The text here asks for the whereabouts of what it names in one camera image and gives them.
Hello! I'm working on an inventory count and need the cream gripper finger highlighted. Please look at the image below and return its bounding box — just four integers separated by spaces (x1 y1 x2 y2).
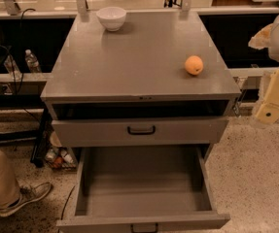
254 68 279 124
248 23 272 50

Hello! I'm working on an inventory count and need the orange fruit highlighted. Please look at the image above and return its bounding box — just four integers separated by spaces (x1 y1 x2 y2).
185 55 203 76

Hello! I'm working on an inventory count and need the grey drawer cabinet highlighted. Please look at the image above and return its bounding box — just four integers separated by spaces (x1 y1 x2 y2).
40 10 242 153

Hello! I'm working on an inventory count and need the open grey lower drawer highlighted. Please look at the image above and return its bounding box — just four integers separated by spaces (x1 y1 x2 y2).
56 146 230 233

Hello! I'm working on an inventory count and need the white ceramic bowl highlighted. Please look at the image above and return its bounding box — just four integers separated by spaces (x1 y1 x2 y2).
96 7 126 32

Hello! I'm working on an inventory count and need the clear plastic water bottle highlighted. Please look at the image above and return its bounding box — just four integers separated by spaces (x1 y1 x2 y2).
25 50 42 73

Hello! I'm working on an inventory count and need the clutter of bottles on floor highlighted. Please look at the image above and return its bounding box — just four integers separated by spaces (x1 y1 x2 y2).
45 131 77 170

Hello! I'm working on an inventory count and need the grey sneaker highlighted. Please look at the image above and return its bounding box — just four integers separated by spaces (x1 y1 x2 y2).
0 183 52 217

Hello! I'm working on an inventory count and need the black table frame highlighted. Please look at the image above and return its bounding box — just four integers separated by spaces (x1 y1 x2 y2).
0 95 50 167

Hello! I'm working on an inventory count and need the black cable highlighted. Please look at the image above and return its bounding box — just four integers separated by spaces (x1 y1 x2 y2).
0 7 43 123

